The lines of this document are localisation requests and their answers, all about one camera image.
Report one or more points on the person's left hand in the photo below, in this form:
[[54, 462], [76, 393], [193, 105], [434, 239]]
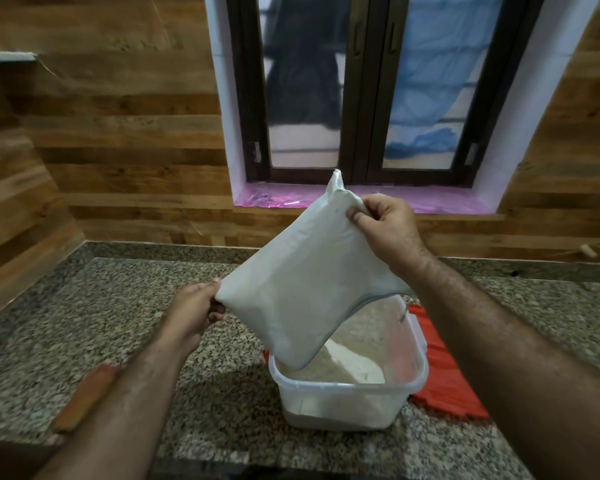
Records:
[[192, 312]]

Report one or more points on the person's right hand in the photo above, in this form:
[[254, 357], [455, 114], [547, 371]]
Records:
[[392, 234]]

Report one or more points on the orange folded cleaning cloth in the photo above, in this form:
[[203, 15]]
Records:
[[82, 399]]

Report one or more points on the clear plastic container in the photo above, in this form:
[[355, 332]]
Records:
[[340, 404]]

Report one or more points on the white plastic flour bag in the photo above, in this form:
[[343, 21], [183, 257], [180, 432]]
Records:
[[300, 284]]

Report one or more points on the person's right forearm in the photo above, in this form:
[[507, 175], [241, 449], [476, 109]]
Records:
[[520, 374]]

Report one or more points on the small wooden wall peg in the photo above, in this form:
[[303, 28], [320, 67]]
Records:
[[590, 250]]

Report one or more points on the person's left forearm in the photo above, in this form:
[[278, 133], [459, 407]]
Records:
[[120, 419]]

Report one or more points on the dark framed window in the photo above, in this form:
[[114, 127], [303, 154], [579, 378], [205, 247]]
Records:
[[365, 94]]

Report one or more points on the pink film on sill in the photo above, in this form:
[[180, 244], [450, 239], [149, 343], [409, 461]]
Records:
[[280, 194]]

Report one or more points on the white wall shelf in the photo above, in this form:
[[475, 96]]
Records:
[[5, 56]]

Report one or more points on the speckled granite countertop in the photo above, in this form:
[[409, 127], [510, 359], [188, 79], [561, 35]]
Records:
[[80, 314]]

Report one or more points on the dark cloth outside window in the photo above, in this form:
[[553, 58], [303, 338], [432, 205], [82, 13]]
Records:
[[305, 69]]

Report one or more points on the red plastic lid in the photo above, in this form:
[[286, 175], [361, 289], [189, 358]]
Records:
[[450, 384]]

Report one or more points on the blue cloth outside window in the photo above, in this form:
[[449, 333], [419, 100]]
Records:
[[435, 69]]

